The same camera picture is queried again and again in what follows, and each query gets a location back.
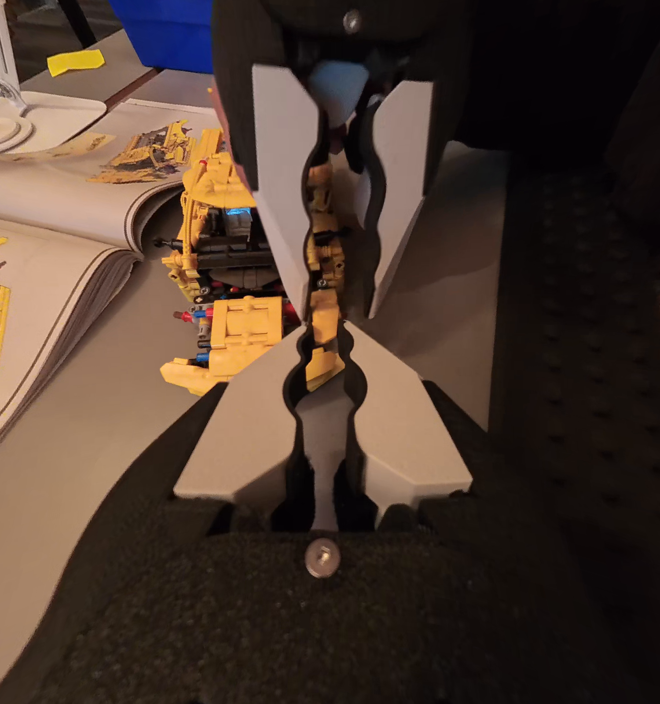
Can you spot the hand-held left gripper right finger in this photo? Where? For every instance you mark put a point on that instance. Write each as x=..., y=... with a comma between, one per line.
x=412, y=440

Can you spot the white lamp base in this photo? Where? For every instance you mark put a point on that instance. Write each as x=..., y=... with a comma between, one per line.
x=60, y=115

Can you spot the person's right hand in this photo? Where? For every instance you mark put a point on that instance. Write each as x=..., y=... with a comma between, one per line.
x=342, y=138

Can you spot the open instruction booklet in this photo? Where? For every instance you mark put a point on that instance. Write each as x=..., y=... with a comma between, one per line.
x=60, y=198

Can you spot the grey desk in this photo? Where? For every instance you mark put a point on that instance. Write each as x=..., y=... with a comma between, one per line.
x=115, y=440

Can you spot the yellow paper slip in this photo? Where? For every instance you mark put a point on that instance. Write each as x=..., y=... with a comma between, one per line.
x=74, y=63

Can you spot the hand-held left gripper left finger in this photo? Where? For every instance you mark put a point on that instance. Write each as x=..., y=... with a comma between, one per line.
x=247, y=440

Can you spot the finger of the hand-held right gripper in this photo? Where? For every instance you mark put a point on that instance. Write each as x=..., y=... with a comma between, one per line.
x=407, y=154
x=280, y=165

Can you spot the yellow brick car model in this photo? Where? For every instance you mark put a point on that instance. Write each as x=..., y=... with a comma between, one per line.
x=247, y=324

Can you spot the blue plastic bin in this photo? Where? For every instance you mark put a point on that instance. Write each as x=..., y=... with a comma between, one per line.
x=165, y=33

